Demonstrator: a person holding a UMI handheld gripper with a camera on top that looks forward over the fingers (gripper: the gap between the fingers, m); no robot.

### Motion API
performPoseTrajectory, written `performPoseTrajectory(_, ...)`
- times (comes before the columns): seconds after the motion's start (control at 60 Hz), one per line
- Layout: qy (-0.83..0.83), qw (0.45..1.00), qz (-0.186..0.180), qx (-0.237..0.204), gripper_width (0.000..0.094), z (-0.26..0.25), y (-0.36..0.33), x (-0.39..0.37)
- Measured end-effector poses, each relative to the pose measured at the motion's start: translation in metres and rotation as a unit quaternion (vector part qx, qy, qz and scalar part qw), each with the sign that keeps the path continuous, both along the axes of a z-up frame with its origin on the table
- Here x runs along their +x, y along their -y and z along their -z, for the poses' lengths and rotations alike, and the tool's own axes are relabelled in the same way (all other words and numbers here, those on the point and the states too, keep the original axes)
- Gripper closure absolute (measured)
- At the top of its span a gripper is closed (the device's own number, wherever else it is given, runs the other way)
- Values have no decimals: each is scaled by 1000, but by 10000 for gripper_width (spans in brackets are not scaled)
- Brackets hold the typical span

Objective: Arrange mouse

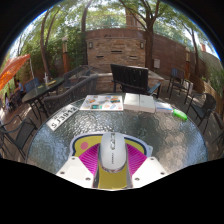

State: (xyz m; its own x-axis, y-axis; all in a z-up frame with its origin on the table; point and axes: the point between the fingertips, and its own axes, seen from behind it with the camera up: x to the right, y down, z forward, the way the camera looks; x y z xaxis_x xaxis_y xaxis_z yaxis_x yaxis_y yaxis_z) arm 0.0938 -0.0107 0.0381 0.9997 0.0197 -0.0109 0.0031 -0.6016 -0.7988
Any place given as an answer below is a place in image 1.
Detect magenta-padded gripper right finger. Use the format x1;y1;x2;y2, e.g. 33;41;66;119
125;143;169;189

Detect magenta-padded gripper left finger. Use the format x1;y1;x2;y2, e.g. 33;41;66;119
55;143;102;189

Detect white computer mouse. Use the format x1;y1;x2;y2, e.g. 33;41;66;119
97;131;129;174

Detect yellow duck-shaped mouse pad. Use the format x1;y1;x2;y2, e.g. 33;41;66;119
69;131;154;190

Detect white label plate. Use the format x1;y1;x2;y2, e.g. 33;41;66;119
44;103;80;132

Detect green small pack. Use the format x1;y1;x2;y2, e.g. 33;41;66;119
171;108;189;122

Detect dark mesh patio chair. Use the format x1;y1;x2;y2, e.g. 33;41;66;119
0;114;38;161
213;111;224;148
185;92;218;134

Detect small white and blue pack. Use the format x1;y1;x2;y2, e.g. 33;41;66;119
153;100;174;114

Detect colourful printed sticker sheet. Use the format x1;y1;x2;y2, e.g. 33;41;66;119
79;94;124;112

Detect dark wicker chair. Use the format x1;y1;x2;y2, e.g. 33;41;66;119
62;64;94;89
42;73;100;117

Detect dark round patio table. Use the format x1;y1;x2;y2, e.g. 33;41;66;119
21;77;65;118

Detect white side box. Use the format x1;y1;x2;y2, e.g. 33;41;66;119
181;79;194;96

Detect black slatted chair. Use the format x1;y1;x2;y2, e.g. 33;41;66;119
110;63;163;99

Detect blue patio chair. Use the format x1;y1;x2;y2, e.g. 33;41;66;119
23;77;41;94

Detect dark metal patio chair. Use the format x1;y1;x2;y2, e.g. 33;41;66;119
166;67;193;99

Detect person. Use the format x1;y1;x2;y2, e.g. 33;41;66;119
13;78;25;94

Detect orange patio umbrella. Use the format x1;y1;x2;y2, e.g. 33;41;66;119
0;53;32;92

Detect grey wall utility box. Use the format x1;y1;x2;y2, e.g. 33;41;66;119
152;58;161;70

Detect brown lamp post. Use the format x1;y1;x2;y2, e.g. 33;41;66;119
61;36;69;74
184;47;192;80

